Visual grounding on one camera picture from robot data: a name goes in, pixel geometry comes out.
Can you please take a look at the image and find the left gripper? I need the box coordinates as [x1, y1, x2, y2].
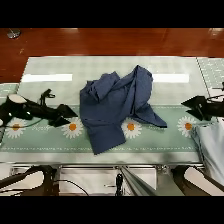
[37, 103, 79, 128]

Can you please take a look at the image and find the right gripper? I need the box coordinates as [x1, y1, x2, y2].
[180, 95, 222, 122]

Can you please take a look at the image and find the blue shirt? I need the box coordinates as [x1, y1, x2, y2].
[79, 64, 169, 156]

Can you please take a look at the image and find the light blue garment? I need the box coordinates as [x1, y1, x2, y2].
[191, 118, 224, 186]

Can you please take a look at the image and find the silver frame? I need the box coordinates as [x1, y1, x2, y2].
[9, 162, 206, 197]

